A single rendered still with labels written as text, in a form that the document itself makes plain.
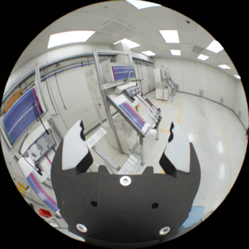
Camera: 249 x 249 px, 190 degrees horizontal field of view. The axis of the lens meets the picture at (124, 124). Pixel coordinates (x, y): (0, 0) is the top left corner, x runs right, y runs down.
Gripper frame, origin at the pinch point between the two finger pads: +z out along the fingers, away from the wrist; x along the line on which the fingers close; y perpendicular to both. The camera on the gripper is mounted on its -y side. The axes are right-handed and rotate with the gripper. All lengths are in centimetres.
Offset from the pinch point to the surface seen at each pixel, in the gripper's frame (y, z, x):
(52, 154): 39, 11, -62
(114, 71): -16, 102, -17
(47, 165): 43, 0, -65
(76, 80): -19, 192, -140
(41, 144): 28, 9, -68
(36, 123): 14, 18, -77
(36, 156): 32, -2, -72
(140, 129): 53, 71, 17
